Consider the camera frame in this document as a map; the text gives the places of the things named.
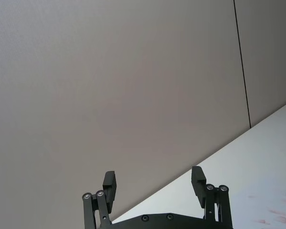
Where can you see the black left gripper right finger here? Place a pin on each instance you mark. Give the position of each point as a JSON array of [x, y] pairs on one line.
[[199, 188]]

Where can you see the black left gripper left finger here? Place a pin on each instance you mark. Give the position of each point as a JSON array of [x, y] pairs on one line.
[[109, 188]]

